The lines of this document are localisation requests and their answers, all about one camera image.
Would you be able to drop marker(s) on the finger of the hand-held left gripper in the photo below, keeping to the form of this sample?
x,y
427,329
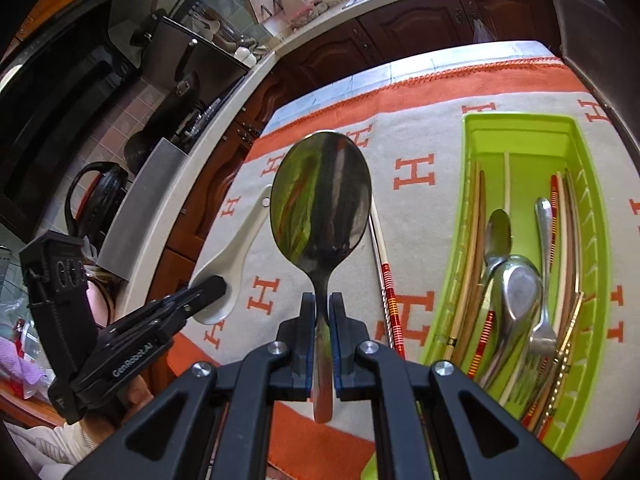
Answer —
x,y
200,297

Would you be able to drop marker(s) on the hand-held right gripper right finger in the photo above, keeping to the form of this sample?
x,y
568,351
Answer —
x,y
338,360

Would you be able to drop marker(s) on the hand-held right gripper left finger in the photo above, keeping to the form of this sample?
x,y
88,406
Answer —
x,y
311,360

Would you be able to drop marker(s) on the white ceramic spoon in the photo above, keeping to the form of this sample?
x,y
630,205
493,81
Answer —
x,y
235,255

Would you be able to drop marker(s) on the metal spoon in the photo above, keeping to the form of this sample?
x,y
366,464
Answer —
x,y
320,195
520,290
500,232

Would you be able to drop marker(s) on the brown wooden chopstick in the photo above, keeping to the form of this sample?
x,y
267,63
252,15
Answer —
x,y
576,240
477,240

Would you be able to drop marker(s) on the green plastic tray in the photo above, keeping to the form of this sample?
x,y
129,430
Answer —
x,y
525,145

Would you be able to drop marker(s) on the person's left forearm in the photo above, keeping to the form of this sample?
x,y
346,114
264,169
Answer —
x,y
55,452

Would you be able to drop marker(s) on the person's left hand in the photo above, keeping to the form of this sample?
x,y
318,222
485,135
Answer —
x,y
131,396

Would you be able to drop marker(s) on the purple cloth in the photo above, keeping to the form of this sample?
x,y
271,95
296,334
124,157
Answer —
x,y
20,365

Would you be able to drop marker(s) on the stainless steel panel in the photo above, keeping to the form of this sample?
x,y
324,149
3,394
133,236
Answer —
x,y
145,210

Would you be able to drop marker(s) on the black kettle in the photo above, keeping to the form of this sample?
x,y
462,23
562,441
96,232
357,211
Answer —
x,y
107,195

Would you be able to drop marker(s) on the orange grey printed blanket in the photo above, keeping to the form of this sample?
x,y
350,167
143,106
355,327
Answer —
x,y
440,240

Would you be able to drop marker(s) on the wooden chopstick with red tip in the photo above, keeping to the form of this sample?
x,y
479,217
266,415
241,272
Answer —
x,y
467,240

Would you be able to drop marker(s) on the black stove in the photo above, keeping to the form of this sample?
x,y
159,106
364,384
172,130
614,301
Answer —
x,y
190,85

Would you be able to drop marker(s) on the black range hood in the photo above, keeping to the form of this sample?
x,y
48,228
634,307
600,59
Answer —
x,y
50,85

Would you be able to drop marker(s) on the clear plastic bag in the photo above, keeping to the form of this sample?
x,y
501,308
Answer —
x,y
482,30

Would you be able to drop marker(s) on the grey cabinet with frosted doors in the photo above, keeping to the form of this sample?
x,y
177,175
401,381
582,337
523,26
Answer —
x,y
600,35

